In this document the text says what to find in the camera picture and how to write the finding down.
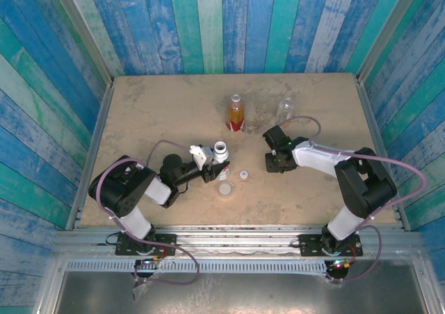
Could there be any white bottle green red label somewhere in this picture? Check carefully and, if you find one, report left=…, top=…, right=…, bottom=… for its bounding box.
left=211, top=140, right=231, bottom=181

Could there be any amber tea bottle red label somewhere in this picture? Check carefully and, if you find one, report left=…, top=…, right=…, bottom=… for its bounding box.
left=225, top=92, right=246, bottom=133

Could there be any large translucent white cap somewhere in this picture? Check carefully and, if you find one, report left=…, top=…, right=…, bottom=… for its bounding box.
left=218, top=181, right=234, bottom=199

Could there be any electronics board with LEDs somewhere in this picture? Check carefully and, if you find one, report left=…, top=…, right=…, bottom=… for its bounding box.
left=325, top=256, right=357, bottom=281
left=133, top=256, right=165, bottom=277

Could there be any steel sheet panel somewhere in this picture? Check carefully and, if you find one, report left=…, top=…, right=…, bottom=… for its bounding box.
left=55, top=270, right=428, bottom=314

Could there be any aluminium mounting rail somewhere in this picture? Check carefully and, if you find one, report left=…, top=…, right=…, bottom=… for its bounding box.
left=51, top=225, right=423, bottom=259

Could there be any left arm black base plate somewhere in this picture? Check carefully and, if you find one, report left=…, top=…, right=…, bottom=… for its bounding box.
left=115, top=233, right=177, bottom=256

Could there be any aluminium table side rail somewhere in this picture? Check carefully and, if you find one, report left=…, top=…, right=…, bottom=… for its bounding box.
left=357, top=76, right=411, bottom=231
left=65, top=81, right=115, bottom=231

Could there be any grey slotted cable duct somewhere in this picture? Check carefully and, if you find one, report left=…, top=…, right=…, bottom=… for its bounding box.
left=65, top=260, right=330, bottom=275

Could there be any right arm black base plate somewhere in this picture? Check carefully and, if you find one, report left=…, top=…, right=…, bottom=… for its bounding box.
left=299, top=233, right=363, bottom=258

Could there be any aluminium frame post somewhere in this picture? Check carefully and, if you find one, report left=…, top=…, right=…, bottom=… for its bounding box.
left=357, top=0, right=427, bottom=81
left=47, top=0, right=115, bottom=85

